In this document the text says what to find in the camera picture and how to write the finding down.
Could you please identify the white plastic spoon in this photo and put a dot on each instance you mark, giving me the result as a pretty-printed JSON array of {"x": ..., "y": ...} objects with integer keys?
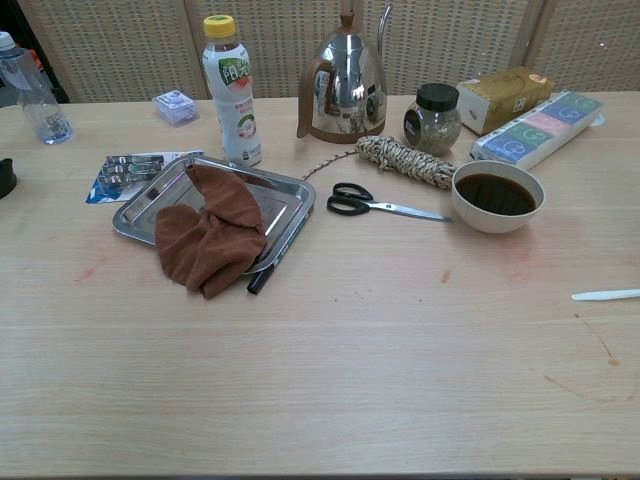
[{"x": 605, "y": 295}]

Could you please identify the white bowl with dark liquid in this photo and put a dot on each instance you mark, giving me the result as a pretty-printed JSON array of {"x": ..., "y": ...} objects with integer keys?
[{"x": 495, "y": 217}]

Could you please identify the black marker pen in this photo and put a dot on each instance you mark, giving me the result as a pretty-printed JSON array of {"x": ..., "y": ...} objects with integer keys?
[{"x": 260, "y": 282}]

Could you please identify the brown cloth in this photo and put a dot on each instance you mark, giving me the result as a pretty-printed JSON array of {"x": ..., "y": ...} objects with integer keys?
[{"x": 215, "y": 240}]

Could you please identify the steel gooseneck kettle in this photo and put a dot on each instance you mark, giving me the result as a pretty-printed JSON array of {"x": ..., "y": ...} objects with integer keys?
[{"x": 345, "y": 95}]

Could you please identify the glass jar black lid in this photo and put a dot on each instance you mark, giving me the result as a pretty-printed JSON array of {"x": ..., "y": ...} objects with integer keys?
[{"x": 433, "y": 125}]

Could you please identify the yellow-capped drink bottle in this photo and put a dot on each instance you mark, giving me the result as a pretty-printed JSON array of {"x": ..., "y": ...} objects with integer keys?
[{"x": 235, "y": 100}]

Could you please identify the steel rectangular tray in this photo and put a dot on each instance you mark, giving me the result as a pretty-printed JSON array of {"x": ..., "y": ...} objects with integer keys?
[{"x": 155, "y": 202}]

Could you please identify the small clear purple box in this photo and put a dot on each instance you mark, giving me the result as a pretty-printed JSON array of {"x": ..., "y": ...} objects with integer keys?
[{"x": 175, "y": 106}]

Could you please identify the blue blister pack clips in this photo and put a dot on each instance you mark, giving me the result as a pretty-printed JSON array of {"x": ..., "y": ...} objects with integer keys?
[{"x": 120, "y": 172}]

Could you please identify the gold tissue box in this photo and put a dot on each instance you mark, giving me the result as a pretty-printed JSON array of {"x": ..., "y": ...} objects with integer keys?
[{"x": 505, "y": 97}]

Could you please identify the multicolour tissue pack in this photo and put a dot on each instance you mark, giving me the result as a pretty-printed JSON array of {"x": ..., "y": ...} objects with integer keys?
[{"x": 535, "y": 132}]

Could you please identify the woven folding screen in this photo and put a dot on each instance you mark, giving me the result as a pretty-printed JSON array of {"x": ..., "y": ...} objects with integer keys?
[{"x": 125, "y": 50}]

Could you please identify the white round disc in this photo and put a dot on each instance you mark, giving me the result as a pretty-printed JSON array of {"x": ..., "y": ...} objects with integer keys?
[{"x": 601, "y": 120}]

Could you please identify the clear water bottle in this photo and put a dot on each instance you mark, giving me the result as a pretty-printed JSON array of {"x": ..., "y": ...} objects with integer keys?
[{"x": 42, "y": 110}]

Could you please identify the black cast-iron teapot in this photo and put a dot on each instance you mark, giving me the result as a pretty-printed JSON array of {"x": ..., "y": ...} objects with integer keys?
[{"x": 5, "y": 180}]

